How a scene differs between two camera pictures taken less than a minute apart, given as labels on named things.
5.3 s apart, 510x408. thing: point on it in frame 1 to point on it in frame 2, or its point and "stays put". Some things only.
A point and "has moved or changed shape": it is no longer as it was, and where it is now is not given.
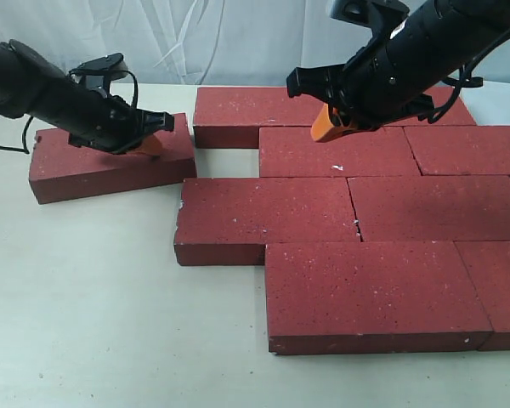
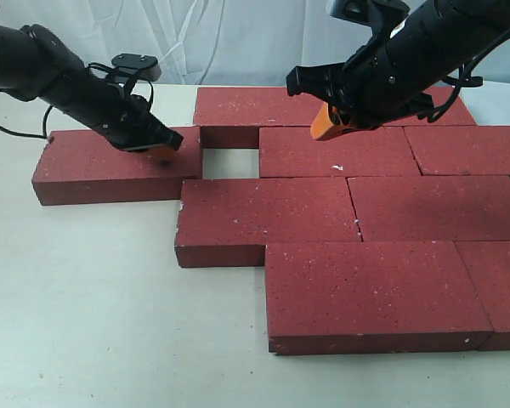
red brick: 293,152 stays put
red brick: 229,221 stays put
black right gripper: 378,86 stays put
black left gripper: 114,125 to 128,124
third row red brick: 439,208 stays put
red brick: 61,170 has moved or changed shape
